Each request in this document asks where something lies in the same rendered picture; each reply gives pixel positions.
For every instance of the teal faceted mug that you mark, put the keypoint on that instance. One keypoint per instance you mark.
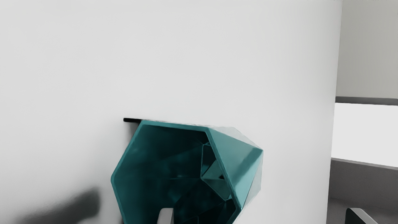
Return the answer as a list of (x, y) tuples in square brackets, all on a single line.
[(161, 161)]

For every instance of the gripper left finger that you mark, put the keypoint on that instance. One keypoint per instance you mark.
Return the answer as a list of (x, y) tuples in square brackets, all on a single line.
[(165, 217)]

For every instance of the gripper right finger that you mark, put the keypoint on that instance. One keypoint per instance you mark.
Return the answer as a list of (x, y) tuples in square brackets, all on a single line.
[(357, 218)]

